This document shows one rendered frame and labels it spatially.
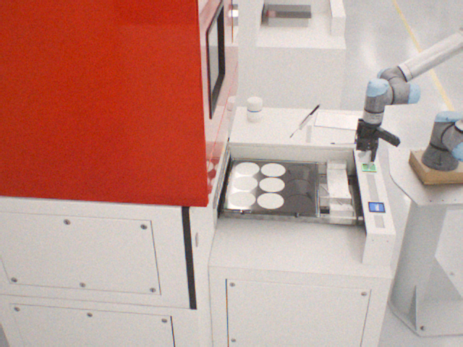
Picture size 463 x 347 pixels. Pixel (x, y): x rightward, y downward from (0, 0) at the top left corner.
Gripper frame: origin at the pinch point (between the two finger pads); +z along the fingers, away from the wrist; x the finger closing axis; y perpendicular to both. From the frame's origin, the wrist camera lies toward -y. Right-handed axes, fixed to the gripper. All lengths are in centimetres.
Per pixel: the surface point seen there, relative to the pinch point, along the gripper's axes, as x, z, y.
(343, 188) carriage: 3.2, 9.4, 9.7
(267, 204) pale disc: 19.2, 7.5, 39.4
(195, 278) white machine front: 66, 2, 58
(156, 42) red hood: 66, -71, 63
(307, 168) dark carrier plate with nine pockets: -7.6, 7.5, 24.1
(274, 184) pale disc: 6.0, 7.5, 37.3
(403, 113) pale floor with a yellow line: -244, 97, -66
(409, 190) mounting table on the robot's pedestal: -6.4, 15.3, -18.2
